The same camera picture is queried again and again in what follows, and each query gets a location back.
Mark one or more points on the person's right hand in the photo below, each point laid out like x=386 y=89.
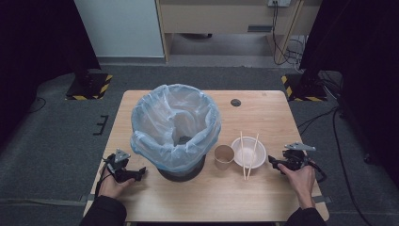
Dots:
x=302 y=182

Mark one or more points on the light wooden desk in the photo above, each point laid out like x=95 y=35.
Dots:
x=213 y=17

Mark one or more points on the round dark table grommet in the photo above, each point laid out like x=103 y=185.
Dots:
x=236 y=102

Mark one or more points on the white disposable bowl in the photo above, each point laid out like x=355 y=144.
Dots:
x=248 y=157

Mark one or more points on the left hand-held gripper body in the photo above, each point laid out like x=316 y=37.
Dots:
x=120 y=171

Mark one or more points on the grey wall socket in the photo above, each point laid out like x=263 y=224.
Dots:
x=279 y=2

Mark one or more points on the brown paper cup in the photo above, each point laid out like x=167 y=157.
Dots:
x=224 y=155

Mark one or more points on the white panel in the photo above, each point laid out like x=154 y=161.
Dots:
x=119 y=28

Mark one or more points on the striped black stand base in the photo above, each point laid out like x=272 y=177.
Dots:
x=89 y=86
x=306 y=89

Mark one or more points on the black curtain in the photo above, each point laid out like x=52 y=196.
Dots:
x=34 y=37
x=360 y=47

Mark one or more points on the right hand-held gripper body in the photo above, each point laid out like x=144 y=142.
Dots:
x=296 y=158

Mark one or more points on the person's left hand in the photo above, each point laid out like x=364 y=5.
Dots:
x=109 y=187

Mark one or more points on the wooden chopstick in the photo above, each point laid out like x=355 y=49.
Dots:
x=242 y=153
x=252 y=157

